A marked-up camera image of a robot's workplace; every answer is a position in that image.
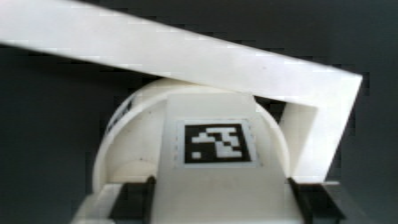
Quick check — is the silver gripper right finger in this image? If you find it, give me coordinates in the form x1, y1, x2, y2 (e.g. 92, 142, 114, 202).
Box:
323, 182, 378, 224

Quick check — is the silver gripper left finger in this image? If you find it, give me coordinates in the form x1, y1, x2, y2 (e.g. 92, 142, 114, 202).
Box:
69, 183, 123, 224

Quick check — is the white stool leg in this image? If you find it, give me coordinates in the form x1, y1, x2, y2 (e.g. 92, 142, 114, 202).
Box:
151, 93, 304, 224

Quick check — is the white U-shaped fence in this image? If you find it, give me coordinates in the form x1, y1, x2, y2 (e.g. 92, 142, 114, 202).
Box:
0, 0, 362, 183

